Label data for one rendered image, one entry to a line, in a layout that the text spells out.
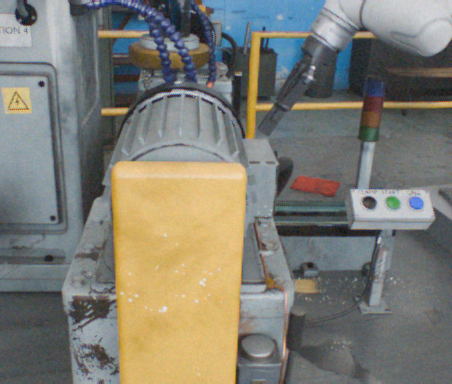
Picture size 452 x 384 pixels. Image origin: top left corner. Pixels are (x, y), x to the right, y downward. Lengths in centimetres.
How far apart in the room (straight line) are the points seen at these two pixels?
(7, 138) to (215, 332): 73
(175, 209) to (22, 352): 73
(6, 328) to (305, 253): 71
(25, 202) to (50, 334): 28
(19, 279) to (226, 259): 85
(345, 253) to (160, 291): 92
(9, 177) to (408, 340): 90
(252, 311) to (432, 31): 63
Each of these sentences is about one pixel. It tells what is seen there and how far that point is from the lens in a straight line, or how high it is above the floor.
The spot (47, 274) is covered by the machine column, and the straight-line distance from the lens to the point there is 135.
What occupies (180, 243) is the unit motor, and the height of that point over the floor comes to 127.
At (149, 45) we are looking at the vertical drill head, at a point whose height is 134.
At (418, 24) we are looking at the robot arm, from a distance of 112.
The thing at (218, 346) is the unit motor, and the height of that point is 115.
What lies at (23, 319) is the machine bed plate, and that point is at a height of 80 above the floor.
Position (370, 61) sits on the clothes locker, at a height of 42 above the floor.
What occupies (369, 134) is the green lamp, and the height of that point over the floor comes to 105.
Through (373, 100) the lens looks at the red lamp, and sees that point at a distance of 171.
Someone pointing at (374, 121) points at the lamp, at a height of 109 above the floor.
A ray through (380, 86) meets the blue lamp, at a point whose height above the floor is 119.
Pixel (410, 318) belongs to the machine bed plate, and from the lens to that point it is 137.
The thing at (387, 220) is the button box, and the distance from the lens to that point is 123.
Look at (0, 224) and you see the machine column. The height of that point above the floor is 97.
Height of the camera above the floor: 155
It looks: 23 degrees down
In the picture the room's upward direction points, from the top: 2 degrees clockwise
